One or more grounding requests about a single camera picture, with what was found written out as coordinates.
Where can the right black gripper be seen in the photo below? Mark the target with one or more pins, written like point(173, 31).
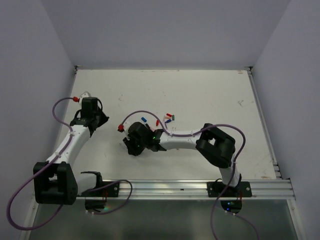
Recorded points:
point(128, 141)

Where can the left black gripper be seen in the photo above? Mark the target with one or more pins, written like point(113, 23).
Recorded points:
point(104, 118)

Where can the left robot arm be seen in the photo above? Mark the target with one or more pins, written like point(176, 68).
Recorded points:
point(55, 182)

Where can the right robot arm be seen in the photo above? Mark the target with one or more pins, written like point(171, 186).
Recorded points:
point(215, 145)

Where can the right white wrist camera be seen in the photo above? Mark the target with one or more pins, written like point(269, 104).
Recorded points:
point(126, 128)

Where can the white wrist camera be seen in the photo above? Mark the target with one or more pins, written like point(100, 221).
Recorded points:
point(85, 94)
point(126, 128)

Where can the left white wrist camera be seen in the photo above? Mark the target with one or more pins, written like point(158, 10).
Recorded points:
point(85, 94)

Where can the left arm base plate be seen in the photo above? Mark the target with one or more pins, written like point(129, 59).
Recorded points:
point(108, 189)

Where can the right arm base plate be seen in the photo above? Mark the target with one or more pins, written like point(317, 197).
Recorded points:
point(228, 188)

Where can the aluminium front rail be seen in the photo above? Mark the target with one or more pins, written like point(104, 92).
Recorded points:
point(272, 189)

